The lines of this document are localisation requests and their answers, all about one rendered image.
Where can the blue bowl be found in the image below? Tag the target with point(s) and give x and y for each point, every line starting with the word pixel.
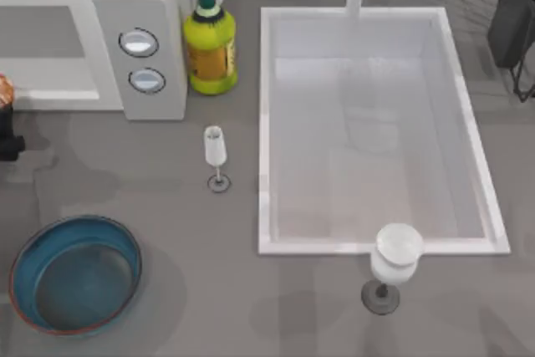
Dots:
pixel 79 277

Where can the round microwave knob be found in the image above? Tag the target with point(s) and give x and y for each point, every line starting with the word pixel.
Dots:
pixel 138 42
pixel 146 80

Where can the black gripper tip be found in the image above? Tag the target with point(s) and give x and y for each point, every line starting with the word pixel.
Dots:
pixel 9 135

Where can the white sink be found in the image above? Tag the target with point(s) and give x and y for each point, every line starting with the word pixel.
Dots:
pixel 376 144

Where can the pale microwave oven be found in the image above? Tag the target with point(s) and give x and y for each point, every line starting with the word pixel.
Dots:
pixel 138 93

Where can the wide white wine glass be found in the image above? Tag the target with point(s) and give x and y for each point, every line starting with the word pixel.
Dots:
pixel 395 256

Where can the green bottle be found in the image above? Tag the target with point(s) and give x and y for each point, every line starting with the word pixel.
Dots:
pixel 210 60

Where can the orange round object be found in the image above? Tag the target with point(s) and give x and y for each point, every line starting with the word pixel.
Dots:
pixel 4 90

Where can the slim white champagne glass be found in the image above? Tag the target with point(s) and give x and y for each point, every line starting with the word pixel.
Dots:
pixel 215 148

